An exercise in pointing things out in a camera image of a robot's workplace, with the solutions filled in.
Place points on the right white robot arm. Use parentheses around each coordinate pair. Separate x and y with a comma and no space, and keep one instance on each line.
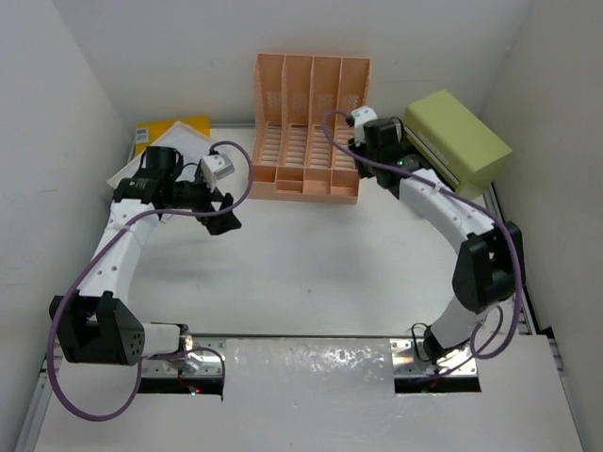
(490,265)

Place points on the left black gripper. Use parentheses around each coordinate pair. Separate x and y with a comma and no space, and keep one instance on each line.
(218,223)

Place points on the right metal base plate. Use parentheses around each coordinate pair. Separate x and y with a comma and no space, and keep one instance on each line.
(410,361)

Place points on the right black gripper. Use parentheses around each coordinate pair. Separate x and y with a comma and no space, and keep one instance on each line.
(362,169)

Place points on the metal base plate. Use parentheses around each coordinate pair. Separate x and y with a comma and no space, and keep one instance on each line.
(410,361)
(198,364)

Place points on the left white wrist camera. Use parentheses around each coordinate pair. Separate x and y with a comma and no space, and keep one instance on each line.
(216,166)

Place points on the yellow folder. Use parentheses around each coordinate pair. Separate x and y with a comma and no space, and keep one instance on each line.
(148,132)

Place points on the green drawer cabinet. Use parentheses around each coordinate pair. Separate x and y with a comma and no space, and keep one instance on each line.
(464,152)

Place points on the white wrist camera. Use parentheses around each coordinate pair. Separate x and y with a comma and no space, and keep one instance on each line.
(216,166)
(357,120)

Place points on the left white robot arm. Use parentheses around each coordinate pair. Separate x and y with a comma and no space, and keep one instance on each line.
(94,323)

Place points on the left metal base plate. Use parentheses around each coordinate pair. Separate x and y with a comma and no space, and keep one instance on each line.
(198,364)

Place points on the clear mesh document pouch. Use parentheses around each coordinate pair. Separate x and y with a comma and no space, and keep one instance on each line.
(191,144)

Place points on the pink desktop file organizer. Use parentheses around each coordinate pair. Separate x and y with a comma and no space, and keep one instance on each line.
(295,155)

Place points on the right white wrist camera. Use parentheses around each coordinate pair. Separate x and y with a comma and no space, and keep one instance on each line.
(357,120)

